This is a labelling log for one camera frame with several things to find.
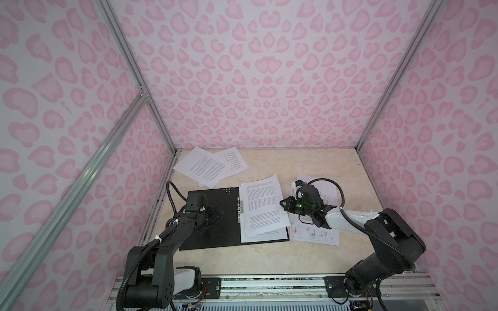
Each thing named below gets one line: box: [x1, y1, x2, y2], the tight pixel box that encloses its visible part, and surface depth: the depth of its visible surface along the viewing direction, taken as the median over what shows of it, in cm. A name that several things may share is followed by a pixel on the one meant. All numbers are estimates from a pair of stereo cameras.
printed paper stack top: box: [239, 219, 291, 243], surface depth 88 cm
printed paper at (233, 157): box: [213, 146, 249, 178], surface depth 119 cm
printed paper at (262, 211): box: [240, 173, 291, 238], surface depth 94 cm
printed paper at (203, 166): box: [172, 146, 233, 190], surface depth 116 cm
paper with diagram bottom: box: [288, 212, 340, 247], surface depth 88 cm
